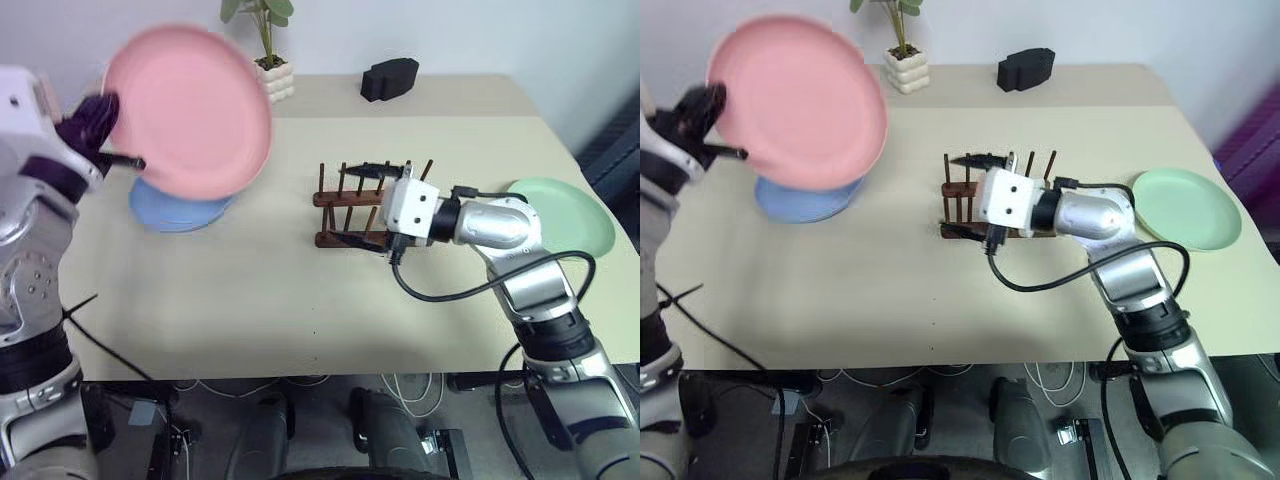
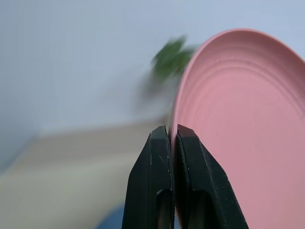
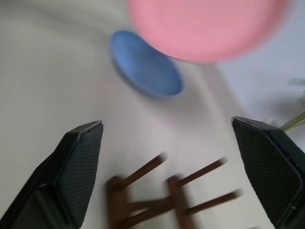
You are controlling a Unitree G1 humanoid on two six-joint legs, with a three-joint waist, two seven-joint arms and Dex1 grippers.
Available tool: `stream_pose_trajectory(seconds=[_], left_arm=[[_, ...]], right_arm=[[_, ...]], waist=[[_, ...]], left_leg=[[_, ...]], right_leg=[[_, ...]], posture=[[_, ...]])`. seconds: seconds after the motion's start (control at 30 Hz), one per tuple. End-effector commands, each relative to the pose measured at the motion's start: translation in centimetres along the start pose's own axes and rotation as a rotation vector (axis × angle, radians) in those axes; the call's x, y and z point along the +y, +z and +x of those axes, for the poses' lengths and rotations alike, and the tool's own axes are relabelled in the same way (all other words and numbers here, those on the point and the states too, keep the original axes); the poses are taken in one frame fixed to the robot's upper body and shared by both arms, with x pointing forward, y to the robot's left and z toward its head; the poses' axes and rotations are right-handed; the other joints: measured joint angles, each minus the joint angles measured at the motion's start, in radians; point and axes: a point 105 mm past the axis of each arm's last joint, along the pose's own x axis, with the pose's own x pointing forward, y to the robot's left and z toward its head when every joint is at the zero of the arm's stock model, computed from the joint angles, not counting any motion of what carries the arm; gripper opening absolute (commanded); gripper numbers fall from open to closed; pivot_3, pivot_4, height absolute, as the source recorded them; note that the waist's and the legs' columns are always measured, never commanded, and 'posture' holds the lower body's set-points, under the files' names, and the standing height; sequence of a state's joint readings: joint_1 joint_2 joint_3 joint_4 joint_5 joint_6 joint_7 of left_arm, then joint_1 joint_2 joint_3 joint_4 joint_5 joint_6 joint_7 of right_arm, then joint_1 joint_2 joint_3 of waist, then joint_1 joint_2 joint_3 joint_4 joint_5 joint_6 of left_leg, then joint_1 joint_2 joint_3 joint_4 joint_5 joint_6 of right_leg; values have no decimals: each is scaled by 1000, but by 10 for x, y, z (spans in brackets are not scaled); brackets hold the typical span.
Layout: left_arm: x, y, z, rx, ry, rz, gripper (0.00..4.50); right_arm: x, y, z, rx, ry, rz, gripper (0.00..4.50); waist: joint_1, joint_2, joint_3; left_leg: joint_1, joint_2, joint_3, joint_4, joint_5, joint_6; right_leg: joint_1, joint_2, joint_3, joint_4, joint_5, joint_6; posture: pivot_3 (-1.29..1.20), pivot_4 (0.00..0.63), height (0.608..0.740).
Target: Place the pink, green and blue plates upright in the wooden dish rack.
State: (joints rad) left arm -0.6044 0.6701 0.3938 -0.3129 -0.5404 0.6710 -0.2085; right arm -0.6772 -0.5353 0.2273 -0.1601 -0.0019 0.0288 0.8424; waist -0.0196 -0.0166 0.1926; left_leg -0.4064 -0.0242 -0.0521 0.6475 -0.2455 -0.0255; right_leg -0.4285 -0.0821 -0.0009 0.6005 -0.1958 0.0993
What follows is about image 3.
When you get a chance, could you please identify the blue plate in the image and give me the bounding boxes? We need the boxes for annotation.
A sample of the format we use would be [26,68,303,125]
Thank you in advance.
[109,30,184,99]

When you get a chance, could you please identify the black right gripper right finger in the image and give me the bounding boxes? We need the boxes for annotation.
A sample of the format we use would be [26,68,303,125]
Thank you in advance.
[232,116,305,229]

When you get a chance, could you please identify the yellow-green strip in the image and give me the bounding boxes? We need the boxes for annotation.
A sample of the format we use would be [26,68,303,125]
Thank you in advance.
[282,112,305,131]

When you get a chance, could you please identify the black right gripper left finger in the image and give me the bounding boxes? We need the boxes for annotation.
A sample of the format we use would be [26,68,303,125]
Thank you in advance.
[0,120,104,229]

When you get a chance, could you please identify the pink plate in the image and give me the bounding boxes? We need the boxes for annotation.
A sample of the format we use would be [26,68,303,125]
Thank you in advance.
[126,0,289,64]

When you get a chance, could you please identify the brown wooden dish rack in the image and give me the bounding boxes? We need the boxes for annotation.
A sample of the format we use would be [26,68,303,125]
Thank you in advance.
[106,152,244,229]

